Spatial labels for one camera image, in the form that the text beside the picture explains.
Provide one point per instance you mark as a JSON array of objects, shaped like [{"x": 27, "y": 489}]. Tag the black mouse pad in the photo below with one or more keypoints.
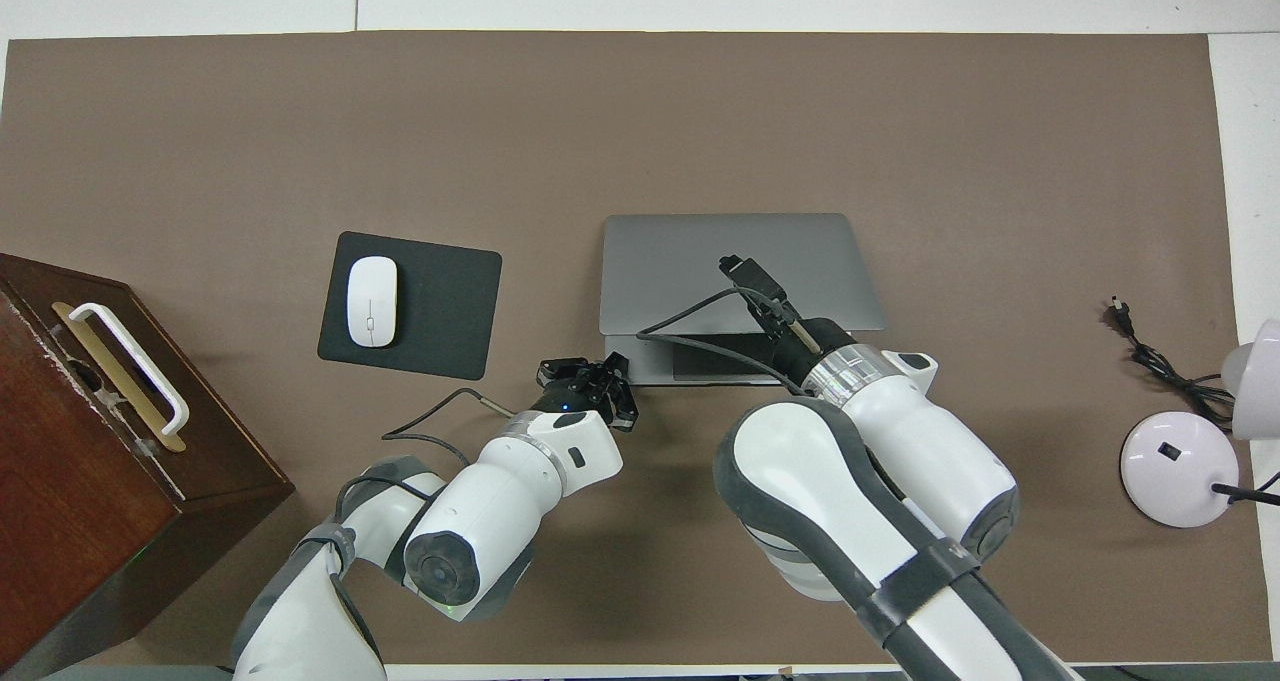
[{"x": 450, "y": 311}]

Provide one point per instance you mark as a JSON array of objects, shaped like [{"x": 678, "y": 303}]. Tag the silver laptop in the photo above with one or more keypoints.
[{"x": 660, "y": 271}]

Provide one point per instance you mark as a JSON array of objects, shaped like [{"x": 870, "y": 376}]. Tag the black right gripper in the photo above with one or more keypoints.
[{"x": 812, "y": 349}]

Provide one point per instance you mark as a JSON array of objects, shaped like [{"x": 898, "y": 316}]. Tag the brown paper table mat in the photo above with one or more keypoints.
[{"x": 700, "y": 111}]

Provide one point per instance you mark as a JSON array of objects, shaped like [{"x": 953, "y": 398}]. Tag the white desk lamp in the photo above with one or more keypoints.
[{"x": 1160, "y": 481}]

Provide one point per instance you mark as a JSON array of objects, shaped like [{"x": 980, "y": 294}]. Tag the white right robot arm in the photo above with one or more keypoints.
[{"x": 940, "y": 471}]

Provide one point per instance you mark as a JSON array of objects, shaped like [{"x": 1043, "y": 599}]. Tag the dark wooden box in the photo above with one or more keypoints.
[{"x": 80, "y": 521}]

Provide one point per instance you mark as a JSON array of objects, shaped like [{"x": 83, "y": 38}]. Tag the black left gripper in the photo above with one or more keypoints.
[{"x": 572, "y": 398}]

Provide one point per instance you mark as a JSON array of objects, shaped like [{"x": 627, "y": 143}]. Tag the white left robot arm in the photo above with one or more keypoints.
[{"x": 480, "y": 531}]

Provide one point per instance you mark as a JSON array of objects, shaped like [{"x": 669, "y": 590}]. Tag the white computer mouse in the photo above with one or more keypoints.
[{"x": 372, "y": 291}]

